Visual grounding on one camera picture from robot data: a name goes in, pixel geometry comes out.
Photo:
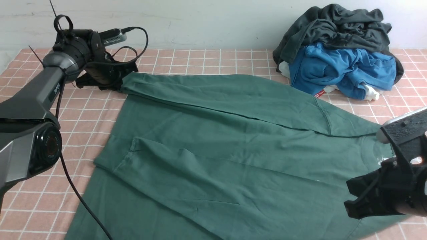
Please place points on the green long-sleeve top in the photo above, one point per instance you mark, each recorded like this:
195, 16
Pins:
231, 157

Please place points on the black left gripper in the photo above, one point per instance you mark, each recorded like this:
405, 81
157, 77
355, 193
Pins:
79, 53

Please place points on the dark grey crumpled garment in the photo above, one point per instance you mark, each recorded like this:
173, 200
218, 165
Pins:
336, 28

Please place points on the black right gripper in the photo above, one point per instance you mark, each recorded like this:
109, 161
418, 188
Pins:
402, 178

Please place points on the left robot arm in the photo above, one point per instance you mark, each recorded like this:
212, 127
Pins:
31, 142

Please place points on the blue crumpled garment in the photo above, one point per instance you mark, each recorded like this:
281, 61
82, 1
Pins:
316, 67

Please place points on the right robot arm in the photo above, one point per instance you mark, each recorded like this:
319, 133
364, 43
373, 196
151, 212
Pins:
398, 187

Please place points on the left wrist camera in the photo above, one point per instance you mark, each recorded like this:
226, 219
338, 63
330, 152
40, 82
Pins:
112, 36

